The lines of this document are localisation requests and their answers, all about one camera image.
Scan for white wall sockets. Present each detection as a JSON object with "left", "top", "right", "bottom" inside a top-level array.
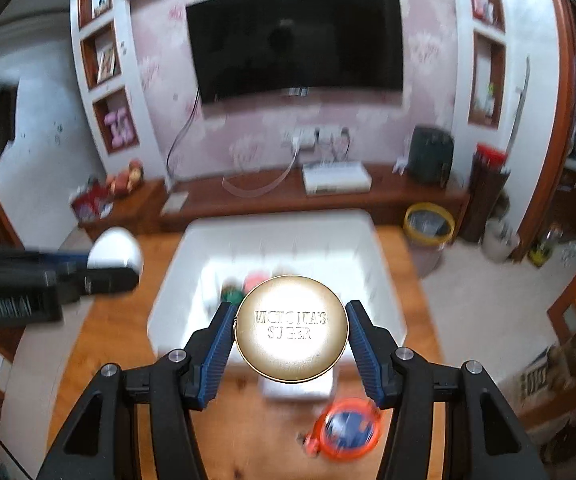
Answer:
[{"left": 282, "top": 126, "right": 349, "bottom": 150}]

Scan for red lidded box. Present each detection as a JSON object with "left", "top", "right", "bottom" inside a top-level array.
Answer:
[{"left": 474, "top": 144, "right": 509, "bottom": 166}]

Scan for long wooden television cabinet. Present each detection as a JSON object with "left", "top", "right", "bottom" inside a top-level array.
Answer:
[{"left": 160, "top": 162, "right": 471, "bottom": 233}]

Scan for pink dumbbell set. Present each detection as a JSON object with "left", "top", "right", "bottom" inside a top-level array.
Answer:
[{"left": 104, "top": 110, "right": 136, "bottom": 150}]

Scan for white light bulb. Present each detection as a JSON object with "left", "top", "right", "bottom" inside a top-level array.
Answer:
[{"left": 89, "top": 227, "right": 145, "bottom": 281}]

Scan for white wall shelf unit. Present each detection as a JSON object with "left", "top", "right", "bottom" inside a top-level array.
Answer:
[
  {"left": 70, "top": 0, "right": 163, "bottom": 181},
  {"left": 455, "top": 0, "right": 509, "bottom": 128}
]

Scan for orange round tape measure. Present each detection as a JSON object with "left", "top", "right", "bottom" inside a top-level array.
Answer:
[{"left": 305, "top": 397, "right": 383, "bottom": 461}]

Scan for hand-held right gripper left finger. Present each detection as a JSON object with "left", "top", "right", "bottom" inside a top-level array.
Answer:
[{"left": 35, "top": 301, "right": 239, "bottom": 480}]

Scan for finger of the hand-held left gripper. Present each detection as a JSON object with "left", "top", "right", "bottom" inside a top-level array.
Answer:
[
  {"left": 18, "top": 251, "right": 93, "bottom": 267},
  {"left": 42, "top": 266, "right": 139, "bottom": 307}
]

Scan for cooking oil bottle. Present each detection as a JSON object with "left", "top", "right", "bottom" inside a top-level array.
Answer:
[{"left": 528, "top": 230, "right": 561, "bottom": 268}]

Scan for grey metal rod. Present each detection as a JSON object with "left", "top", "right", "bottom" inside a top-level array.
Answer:
[{"left": 505, "top": 56, "right": 531, "bottom": 155}]

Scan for white picture frame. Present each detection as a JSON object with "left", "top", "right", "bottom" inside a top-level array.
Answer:
[{"left": 96, "top": 45, "right": 118, "bottom": 83}]

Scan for white plastic bin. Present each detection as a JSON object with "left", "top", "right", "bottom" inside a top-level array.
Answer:
[{"left": 148, "top": 210, "right": 409, "bottom": 361}]

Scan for gold round tin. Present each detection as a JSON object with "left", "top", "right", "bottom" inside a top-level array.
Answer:
[{"left": 234, "top": 275, "right": 349, "bottom": 385}]

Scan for white plastic bucket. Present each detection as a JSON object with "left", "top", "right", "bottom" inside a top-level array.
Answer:
[{"left": 482, "top": 217, "right": 521, "bottom": 263}]

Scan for black wall television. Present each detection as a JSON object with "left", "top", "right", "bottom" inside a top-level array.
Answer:
[{"left": 185, "top": 0, "right": 403, "bottom": 107}]

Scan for red gift box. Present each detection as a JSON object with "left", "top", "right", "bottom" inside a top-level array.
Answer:
[{"left": 70, "top": 185, "right": 114, "bottom": 223}]

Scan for yellow rimmed trash bin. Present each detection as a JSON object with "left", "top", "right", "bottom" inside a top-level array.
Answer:
[{"left": 404, "top": 203, "right": 456, "bottom": 278}]

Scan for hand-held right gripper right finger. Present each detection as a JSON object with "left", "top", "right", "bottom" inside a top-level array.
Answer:
[{"left": 345, "top": 300, "right": 549, "bottom": 480}]

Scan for wooden door frame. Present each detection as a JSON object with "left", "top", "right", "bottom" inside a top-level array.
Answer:
[{"left": 513, "top": 0, "right": 576, "bottom": 261}]

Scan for black television cable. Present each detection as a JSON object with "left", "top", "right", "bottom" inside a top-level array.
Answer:
[{"left": 165, "top": 87, "right": 201, "bottom": 181}]

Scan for printed cardboard box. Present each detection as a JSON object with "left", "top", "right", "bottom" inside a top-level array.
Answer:
[{"left": 518, "top": 345, "right": 576, "bottom": 408}]

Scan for white set-top box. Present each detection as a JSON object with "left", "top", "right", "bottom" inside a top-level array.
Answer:
[{"left": 302, "top": 161, "right": 373, "bottom": 196}]

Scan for brown wooden stand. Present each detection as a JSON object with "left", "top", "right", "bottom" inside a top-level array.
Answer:
[{"left": 460, "top": 152, "right": 511, "bottom": 246}]

